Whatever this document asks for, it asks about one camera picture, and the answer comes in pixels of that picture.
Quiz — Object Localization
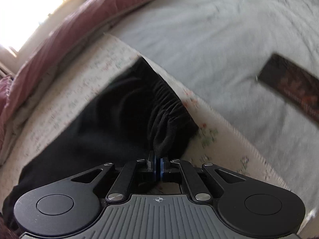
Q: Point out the dark flat rectangular object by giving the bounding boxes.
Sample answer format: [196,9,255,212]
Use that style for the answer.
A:
[255,53,319,125]

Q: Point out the window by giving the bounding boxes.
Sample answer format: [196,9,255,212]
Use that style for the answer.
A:
[0,0,75,54]

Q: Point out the black pants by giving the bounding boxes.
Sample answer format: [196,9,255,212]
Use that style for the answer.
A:
[2,57,200,232]

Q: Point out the floral printed blanket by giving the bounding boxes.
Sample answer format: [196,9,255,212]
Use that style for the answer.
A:
[0,33,297,213]

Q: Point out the pink duvet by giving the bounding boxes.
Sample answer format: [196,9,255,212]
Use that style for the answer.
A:
[0,0,170,132]

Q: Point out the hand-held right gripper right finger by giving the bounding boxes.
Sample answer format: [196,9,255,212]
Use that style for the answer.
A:
[159,157,248,201]

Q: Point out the pink pillow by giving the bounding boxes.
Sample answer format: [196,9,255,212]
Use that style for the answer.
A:
[0,76,14,110]

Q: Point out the grey bed sheet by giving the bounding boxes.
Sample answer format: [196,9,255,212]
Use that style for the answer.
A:
[107,0,319,222]

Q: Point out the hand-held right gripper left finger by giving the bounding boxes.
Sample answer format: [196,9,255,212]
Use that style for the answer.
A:
[71,151,158,203]

